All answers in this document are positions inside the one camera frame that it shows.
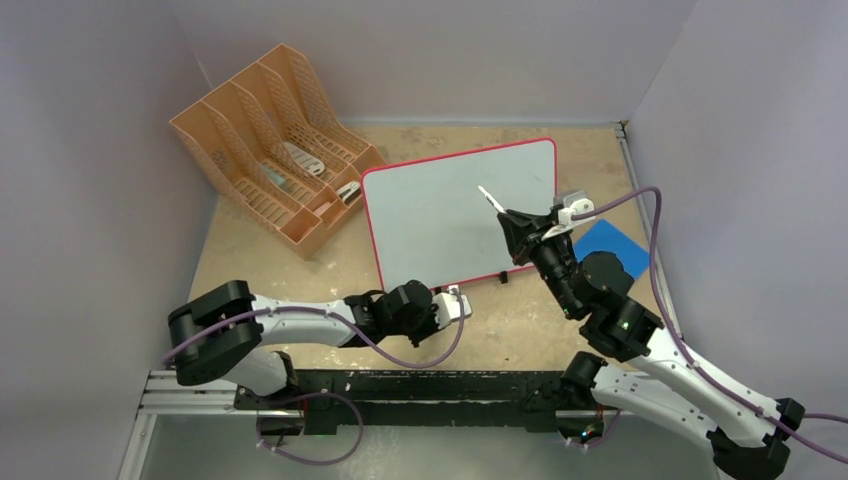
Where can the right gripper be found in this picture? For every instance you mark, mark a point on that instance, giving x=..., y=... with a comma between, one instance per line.
x=520, y=239

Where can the black and white marker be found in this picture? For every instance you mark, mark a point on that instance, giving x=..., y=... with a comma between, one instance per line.
x=491, y=199

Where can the pink-framed whiteboard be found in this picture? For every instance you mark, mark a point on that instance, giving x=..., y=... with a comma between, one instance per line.
x=429, y=220

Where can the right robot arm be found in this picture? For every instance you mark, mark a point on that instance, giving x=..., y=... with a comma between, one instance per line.
x=635, y=365

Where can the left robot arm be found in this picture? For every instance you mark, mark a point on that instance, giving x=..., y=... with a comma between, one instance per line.
x=222, y=334

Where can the blue notebook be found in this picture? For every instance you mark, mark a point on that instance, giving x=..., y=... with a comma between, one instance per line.
x=604, y=236

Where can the white stapler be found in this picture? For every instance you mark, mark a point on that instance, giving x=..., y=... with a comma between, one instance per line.
x=349, y=192

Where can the pink eraser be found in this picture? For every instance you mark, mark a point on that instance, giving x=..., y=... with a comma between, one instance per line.
x=319, y=211

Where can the teal item in tray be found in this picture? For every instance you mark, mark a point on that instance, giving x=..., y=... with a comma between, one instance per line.
x=277, y=179

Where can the peach plastic file organizer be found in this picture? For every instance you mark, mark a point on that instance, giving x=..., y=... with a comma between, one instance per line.
x=243, y=123

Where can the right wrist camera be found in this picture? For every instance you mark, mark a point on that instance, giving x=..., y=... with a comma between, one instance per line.
x=570, y=209

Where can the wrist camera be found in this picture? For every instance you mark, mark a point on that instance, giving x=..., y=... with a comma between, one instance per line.
x=451, y=305
x=570, y=209

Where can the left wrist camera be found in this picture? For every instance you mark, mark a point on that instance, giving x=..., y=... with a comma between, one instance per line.
x=451, y=305

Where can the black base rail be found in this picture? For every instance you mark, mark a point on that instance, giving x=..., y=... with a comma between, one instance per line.
x=536, y=401

